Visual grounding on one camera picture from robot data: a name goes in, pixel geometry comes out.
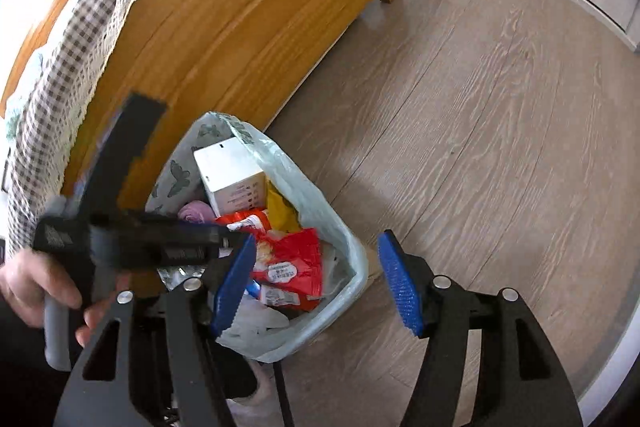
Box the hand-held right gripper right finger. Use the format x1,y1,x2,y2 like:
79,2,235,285
377,231,583,427

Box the black metal leg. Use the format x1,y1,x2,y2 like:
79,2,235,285
272,359,294,427

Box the red and white snack packet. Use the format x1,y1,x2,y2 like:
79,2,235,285
215,208,273,239

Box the wooden bed frame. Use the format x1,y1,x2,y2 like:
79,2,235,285
0,0,403,298

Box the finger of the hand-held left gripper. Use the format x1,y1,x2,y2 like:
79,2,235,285
80,93,168,220
90,212,251,265

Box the person's right leg black trousers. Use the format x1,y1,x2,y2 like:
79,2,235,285
202,337,261,403

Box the white milk carton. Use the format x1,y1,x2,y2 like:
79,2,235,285
193,138,271,218

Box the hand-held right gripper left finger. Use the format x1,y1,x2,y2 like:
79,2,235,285
52,234,257,427

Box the pale green leaf-print plastic bag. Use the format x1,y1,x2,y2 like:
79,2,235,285
145,111,371,364

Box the brown checkered cloth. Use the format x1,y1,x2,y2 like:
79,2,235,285
2,0,296,258

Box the pale pink slipper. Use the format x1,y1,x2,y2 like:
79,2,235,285
225,357,275,427

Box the yellow snack packet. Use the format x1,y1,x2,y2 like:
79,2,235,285
265,184,303,233

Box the purple cloth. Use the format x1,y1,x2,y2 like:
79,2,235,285
180,201,216,225

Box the person's left hand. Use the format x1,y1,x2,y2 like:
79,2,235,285
0,251,119,349

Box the clear plastic wrap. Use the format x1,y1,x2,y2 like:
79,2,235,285
220,292,292,344

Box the red torn wrapper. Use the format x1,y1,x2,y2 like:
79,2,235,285
250,228,323,312

